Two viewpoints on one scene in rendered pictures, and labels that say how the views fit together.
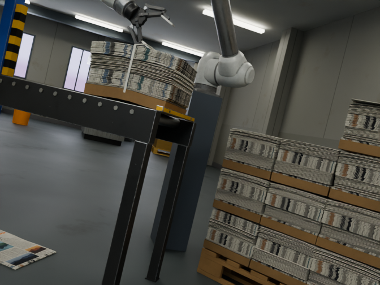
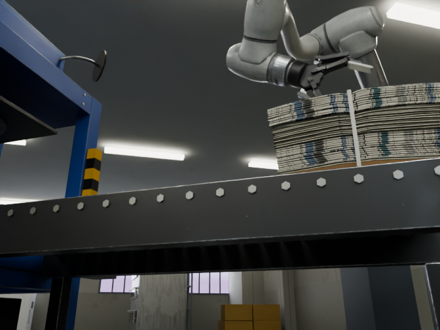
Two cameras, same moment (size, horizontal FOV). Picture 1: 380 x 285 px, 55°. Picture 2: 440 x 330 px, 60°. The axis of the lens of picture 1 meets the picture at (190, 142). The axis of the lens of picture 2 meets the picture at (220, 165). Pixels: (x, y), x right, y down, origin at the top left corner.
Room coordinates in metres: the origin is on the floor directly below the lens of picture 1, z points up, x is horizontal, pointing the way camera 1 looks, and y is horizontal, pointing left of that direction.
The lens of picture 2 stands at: (0.67, 0.57, 0.55)
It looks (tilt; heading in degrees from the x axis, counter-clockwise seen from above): 21 degrees up; 2
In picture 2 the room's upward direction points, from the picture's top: straight up
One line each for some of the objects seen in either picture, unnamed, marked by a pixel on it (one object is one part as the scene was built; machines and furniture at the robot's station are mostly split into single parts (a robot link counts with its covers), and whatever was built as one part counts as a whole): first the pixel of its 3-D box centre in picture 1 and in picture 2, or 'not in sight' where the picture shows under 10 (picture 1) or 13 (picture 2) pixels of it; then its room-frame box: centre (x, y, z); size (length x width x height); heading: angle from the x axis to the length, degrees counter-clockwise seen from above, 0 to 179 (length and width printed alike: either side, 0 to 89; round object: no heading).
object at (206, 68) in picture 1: (210, 69); not in sight; (2.36, -0.02, 1.17); 0.18 x 0.16 x 0.22; 52
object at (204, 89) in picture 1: (201, 89); not in sight; (2.36, 0.01, 1.03); 0.22 x 0.18 x 0.06; 107
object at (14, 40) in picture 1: (14, 40); (88, 196); (2.32, 1.23, 1.05); 0.05 x 0.05 x 0.45; 74
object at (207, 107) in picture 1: (185, 169); (382, 327); (2.37, -0.01, 0.50); 0.20 x 0.20 x 1.00; 17
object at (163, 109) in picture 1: (177, 115); not in sight; (1.53, 0.08, 0.81); 0.43 x 0.03 x 0.02; 164
